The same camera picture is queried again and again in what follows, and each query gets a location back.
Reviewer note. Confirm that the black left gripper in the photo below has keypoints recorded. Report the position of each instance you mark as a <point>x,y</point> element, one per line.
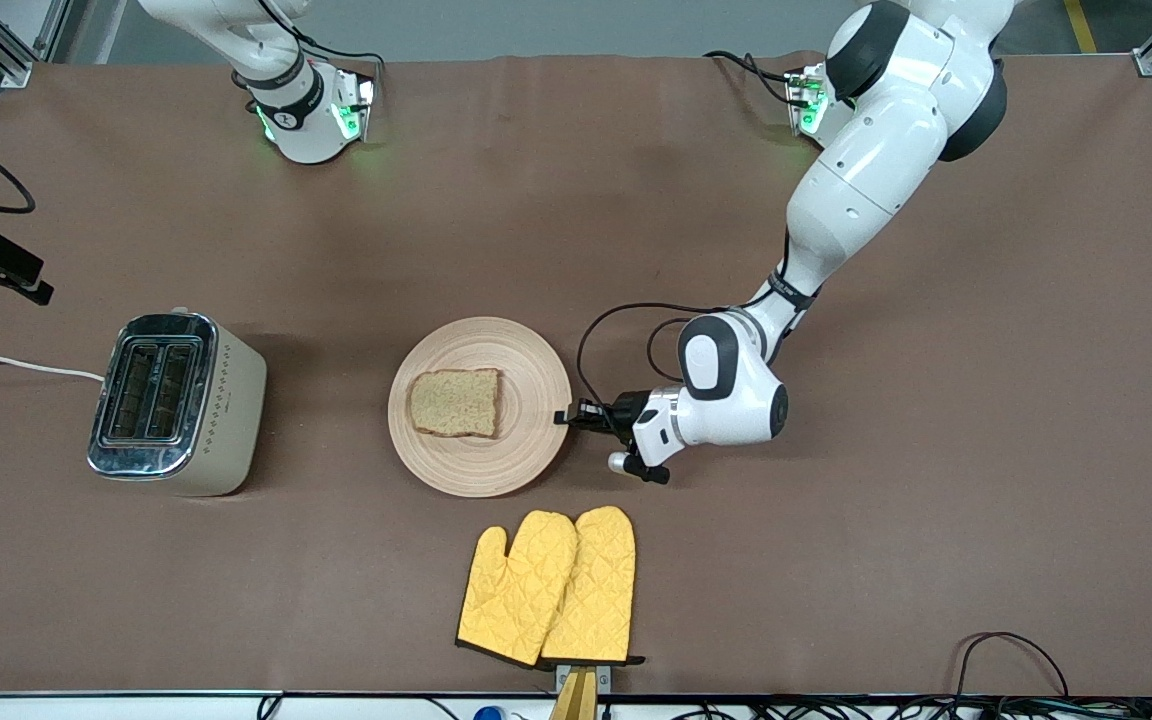
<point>624,411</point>

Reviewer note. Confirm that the round light wooden plate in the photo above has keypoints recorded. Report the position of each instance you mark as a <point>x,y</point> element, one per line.
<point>476,470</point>

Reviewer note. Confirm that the brown toast slice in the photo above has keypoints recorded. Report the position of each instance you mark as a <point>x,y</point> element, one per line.
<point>456,402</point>

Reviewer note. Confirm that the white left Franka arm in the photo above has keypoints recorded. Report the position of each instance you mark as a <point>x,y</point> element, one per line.
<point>866,180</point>

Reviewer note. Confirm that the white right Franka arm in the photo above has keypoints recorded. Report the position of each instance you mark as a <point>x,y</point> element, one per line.
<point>286,110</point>

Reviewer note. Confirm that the yellow quilted oven mitt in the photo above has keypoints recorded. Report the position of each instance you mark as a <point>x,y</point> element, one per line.
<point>516,590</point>
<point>596,590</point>

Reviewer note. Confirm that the chrome and cream toaster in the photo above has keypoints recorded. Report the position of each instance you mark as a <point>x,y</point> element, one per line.
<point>186,420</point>

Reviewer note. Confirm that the small blue object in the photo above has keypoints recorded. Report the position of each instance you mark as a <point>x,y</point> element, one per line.
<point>487,714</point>

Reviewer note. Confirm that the small grey metal bracket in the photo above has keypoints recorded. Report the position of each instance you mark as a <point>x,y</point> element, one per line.
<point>604,677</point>

